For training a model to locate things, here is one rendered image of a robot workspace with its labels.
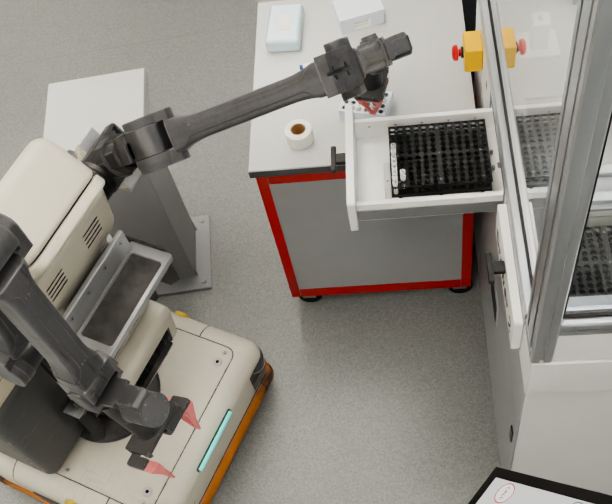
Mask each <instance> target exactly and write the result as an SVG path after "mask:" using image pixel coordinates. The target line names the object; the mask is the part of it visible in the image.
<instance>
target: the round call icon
mask: <svg viewBox="0 0 612 504"><path fill-rule="evenodd" d="M519 486H520V485H518V484H515V483H511V482H507V481H504V482H503V483H502V485H501V486H500V487H499V489H498V490H497V491H496V493H495V494H494V495H493V497H492V498H491V499H490V502H493V503H496V504H507V502H508V501H509V500H510V498H511V497H512V496H513V494H514V493H515V492H516V490H517V489H518V488H519Z"/></svg>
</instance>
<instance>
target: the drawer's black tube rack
mask: <svg viewBox="0 0 612 504"><path fill-rule="evenodd" d="M472 122H474V123H475V124H474V125H472V124H471V123H472ZM479 122H483V123H482V124H479ZM457 123H458V124H459V126H456V125H455V124H457ZM463 123H467V125H463ZM448 124H451V126H450V127H449V126H447V125H448ZM439 125H443V127H439ZM422 126H425V127H426V128H424V129H422V128H421V127H422ZM429 126H433V128H430V127H429ZM480 126H483V127H480ZM414 127H418V129H414ZM472 127H475V128H472ZM479 127H480V128H479ZM399 128H402V130H401V131H399V130H398V129H399ZM406 128H410V129H409V130H406ZM456 128H459V129H456ZM463 128H468V129H463ZM448 129H452V130H448ZM455 129H456V130H455ZM431 130H433V131H431ZM440 130H443V131H440ZM422 131H426V132H422ZM429 131H431V132H429ZM395 132H396V134H397V151H398V155H397V157H398V167H399V181H398V182H399V183H400V189H398V194H394V191H393V189H392V198H398V197H399V198H402V197H411V196H425V195H439V194H440V195H443V194H452V193H466V192H480V191H481V192H485V191H492V182H493V176H492V169H491V162H490V154H489V147H488V139H487V132H486V124H485V119H478V120H466V121H454V122H442V123H430V124H418V125H406V126H396V130H395ZM407 132H410V133H407ZM414 132H418V133H414ZM399 133H402V134H399ZM406 133H407V134H406ZM401 169H405V175H406V180H405V181H401V179H400V170H401ZM402 184H406V186H401V185H402ZM403 188H405V189H403Z"/></svg>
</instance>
